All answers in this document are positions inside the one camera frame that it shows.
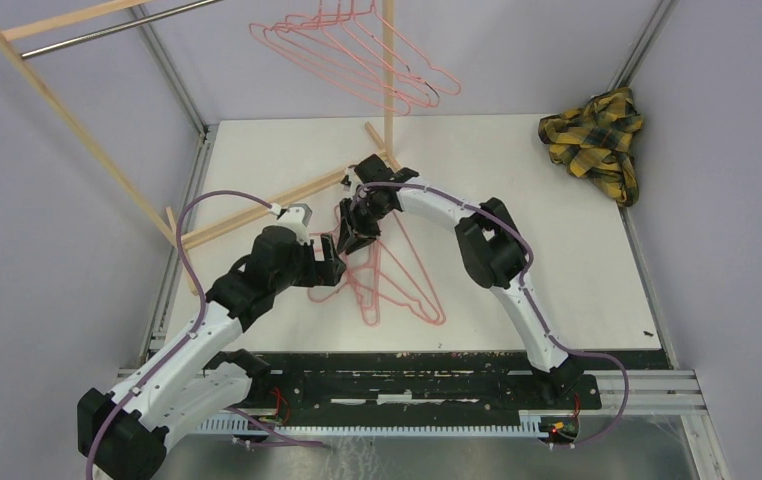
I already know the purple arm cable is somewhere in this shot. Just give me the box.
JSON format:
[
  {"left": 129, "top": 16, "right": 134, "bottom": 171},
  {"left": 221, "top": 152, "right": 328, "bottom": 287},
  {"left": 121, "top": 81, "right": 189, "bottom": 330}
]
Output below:
[
  {"left": 84, "top": 190, "right": 333, "bottom": 480},
  {"left": 352, "top": 182, "right": 631, "bottom": 452}
]

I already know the white slotted cable duct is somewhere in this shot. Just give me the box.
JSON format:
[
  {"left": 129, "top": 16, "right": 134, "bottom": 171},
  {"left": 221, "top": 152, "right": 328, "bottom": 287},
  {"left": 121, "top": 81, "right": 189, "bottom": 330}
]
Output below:
[{"left": 192, "top": 413, "right": 556, "bottom": 440}]

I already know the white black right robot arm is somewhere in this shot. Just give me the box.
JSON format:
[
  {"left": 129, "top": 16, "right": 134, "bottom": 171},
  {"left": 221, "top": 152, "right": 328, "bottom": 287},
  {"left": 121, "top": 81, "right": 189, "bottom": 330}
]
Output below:
[{"left": 337, "top": 155, "right": 583, "bottom": 408}]

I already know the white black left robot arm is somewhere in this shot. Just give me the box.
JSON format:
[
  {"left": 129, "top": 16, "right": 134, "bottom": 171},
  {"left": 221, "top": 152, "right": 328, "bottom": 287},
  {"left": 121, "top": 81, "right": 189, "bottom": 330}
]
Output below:
[{"left": 77, "top": 225, "right": 346, "bottom": 479}]

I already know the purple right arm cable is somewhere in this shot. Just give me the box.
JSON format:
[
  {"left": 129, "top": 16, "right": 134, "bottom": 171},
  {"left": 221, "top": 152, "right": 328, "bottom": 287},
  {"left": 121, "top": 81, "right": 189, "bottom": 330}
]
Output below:
[{"left": 352, "top": 182, "right": 631, "bottom": 452}]

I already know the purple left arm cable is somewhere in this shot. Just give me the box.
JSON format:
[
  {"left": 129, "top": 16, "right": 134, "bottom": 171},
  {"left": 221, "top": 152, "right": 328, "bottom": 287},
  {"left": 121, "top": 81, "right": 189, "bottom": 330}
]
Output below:
[{"left": 84, "top": 190, "right": 333, "bottom": 480}]

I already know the yellow plaid shirt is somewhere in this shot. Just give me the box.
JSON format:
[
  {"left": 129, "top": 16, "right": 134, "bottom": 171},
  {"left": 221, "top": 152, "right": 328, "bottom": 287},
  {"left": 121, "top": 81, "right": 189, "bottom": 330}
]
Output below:
[{"left": 537, "top": 87, "right": 644, "bottom": 208}]

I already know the pink wire hanger with hook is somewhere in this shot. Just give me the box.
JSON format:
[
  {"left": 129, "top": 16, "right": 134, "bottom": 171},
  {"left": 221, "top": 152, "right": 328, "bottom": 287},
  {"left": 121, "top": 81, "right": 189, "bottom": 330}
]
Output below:
[{"left": 307, "top": 277, "right": 380, "bottom": 308}]

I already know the pink wire hanger pile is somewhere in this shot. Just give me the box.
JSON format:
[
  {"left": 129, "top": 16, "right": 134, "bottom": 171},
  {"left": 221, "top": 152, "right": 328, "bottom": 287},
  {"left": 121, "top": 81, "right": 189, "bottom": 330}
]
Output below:
[{"left": 346, "top": 214, "right": 447, "bottom": 327}]

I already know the wooden clothes rack frame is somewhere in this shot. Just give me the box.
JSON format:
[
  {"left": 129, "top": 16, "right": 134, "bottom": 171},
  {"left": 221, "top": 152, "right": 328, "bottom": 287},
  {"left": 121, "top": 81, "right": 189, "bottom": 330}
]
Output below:
[{"left": 0, "top": 0, "right": 422, "bottom": 296}]

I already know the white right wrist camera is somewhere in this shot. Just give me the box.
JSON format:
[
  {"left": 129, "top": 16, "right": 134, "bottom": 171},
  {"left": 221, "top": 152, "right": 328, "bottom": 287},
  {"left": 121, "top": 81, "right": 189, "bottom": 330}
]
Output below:
[{"left": 340, "top": 165, "right": 360, "bottom": 198}]

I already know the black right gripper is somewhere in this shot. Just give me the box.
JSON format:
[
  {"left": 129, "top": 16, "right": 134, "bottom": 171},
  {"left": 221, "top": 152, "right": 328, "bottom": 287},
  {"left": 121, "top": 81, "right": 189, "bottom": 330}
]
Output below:
[{"left": 336, "top": 196, "right": 391, "bottom": 256}]

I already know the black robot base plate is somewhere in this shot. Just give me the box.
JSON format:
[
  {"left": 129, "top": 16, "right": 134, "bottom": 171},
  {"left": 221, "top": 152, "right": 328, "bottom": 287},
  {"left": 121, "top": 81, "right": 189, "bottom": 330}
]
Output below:
[{"left": 236, "top": 350, "right": 666, "bottom": 427}]

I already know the metal rack rod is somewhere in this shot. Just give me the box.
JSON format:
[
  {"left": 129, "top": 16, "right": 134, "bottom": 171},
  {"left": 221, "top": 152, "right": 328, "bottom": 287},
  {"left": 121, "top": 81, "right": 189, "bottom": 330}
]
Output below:
[{"left": 20, "top": 0, "right": 222, "bottom": 60}]

